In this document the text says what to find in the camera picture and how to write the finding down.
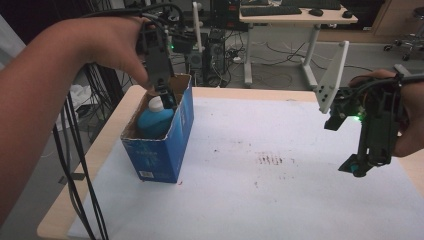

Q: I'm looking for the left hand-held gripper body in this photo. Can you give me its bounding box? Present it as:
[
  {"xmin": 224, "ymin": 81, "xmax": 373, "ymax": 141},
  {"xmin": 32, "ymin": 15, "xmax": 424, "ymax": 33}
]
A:
[{"xmin": 136, "ymin": 1, "xmax": 203, "ymax": 89}]

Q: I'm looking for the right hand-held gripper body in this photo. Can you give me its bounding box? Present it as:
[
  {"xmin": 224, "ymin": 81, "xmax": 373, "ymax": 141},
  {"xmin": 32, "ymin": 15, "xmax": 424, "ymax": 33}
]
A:
[{"xmin": 314, "ymin": 40, "xmax": 409, "ymax": 167}]

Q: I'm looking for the blue bottle with white cap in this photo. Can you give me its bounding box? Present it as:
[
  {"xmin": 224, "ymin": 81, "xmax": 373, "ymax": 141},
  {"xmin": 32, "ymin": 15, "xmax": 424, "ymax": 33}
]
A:
[{"xmin": 137, "ymin": 95, "xmax": 176, "ymax": 141}]

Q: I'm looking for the blue cardboard box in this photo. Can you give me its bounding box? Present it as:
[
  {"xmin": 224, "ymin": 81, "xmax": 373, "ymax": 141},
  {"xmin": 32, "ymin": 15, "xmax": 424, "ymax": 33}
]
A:
[{"xmin": 120, "ymin": 73, "xmax": 195, "ymax": 185}]

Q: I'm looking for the person's right hand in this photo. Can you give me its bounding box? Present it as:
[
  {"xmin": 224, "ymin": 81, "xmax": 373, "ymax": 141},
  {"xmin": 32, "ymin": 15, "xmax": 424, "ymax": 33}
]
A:
[{"xmin": 348, "ymin": 68, "xmax": 424, "ymax": 158}]

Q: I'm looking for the person's left hand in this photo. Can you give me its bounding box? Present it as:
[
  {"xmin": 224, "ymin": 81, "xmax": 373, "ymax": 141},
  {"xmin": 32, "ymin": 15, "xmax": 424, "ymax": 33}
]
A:
[{"xmin": 71, "ymin": 15, "xmax": 156, "ymax": 90}]

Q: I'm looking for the grey computer tower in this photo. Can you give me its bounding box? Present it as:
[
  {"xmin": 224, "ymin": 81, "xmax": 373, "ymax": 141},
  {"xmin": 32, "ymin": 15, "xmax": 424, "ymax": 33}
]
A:
[{"xmin": 202, "ymin": 29, "xmax": 228, "ymax": 86}]

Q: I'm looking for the black computer tower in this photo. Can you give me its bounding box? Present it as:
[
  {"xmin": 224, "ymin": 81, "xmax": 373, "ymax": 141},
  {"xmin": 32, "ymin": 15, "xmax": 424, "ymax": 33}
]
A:
[{"xmin": 211, "ymin": 0, "xmax": 242, "ymax": 33}]

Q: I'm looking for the white cloth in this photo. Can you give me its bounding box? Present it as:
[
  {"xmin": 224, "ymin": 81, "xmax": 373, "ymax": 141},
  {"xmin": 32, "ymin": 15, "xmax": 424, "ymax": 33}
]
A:
[{"xmin": 65, "ymin": 83, "xmax": 93, "ymax": 112}]

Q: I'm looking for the black round stool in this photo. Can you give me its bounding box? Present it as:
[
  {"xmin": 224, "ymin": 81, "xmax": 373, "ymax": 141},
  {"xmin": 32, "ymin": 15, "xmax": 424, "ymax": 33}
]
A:
[{"xmin": 383, "ymin": 6, "xmax": 424, "ymax": 62}]

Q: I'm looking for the white foam mat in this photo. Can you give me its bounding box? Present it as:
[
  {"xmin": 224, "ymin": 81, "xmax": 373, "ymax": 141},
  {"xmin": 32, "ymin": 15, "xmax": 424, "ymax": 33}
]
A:
[{"xmin": 66, "ymin": 96, "xmax": 424, "ymax": 240}]

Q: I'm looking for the black keyboard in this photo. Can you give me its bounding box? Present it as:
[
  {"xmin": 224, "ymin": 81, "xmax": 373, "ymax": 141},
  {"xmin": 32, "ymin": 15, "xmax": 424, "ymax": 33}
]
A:
[
  {"xmin": 240, "ymin": 5, "xmax": 303, "ymax": 18},
  {"xmin": 281, "ymin": 0, "xmax": 343, "ymax": 11}
]

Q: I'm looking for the white desk with wooden top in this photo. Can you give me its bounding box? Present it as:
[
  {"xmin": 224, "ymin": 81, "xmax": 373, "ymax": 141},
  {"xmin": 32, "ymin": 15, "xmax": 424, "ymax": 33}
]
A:
[{"xmin": 238, "ymin": 7, "xmax": 360, "ymax": 90}]

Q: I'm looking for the black frame post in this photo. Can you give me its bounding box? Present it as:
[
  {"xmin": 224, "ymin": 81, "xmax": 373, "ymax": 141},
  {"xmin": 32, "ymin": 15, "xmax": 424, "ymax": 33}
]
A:
[{"xmin": 96, "ymin": 64, "xmax": 125, "ymax": 108}]

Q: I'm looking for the grey left gripper cable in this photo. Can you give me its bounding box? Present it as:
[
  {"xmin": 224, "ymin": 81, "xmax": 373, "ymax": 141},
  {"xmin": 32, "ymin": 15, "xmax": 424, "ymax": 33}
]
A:
[{"xmin": 81, "ymin": 2, "xmax": 186, "ymax": 35}]

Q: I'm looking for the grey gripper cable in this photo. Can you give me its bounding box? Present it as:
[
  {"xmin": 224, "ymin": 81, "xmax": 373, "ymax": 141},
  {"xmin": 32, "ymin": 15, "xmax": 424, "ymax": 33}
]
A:
[
  {"xmin": 353, "ymin": 63, "xmax": 424, "ymax": 92},
  {"xmin": 81, "ymin": 2, "xmax": 186, "ymax": 35}
]

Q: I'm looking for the grey right gripper cable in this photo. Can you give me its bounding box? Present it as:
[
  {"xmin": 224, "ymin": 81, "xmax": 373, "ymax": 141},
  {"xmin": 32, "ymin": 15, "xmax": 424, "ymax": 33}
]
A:
[{"xmin": 353, "ymin": 63, "xmax": 424, "ymax": 92}]

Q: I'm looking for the black hanging cable bundle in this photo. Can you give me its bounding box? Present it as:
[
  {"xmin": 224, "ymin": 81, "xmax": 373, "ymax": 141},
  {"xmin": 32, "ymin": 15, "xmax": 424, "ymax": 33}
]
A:
[{"xmin": 52, "ymin": 92, "xmax": 110, "ymax": 240}]

